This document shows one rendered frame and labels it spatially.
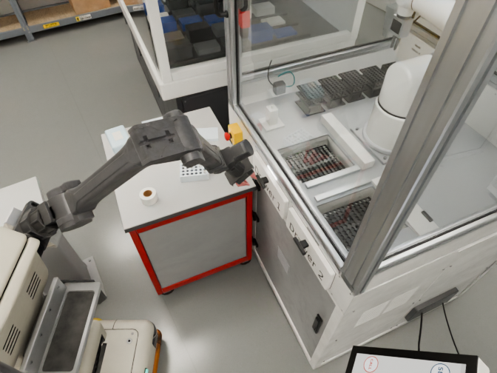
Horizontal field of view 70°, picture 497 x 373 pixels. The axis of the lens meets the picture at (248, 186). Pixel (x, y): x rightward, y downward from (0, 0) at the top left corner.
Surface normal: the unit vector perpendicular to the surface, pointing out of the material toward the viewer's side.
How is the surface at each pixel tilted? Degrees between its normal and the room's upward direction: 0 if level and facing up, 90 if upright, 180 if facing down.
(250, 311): 0
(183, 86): 90
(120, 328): 0
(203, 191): 0
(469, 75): 90
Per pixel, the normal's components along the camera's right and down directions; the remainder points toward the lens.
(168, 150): 0.46, -0.28
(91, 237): 0.00, -0.65
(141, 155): -0.56, 0.18
